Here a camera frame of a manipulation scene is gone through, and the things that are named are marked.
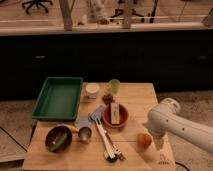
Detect red orange apple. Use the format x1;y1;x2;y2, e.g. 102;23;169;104
137;133;152;149

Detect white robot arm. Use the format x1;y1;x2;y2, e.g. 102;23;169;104
147;98;213;153

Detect green translucent cup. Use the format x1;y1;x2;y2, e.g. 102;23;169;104
109;79;120;94

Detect small metal cup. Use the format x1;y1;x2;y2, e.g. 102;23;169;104
78;127;92;144

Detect white paper cup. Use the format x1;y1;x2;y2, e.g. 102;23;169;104
86;83;100;99

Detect metal tongs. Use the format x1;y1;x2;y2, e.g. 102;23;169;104
98;125;125;163

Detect brown pinecone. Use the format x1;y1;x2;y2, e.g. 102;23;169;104
102;94;114;104

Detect green cucumber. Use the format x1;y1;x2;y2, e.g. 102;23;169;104
48;133;68;152

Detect dark brown bowl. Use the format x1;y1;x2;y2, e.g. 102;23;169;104
45;126;72;153

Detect green plastic tray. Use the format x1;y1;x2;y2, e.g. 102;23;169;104
32;77;83;121

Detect black chair base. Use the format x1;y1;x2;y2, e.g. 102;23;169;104
109;0;144;24

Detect black office chair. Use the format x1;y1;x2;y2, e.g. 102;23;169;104
22;0;53;15

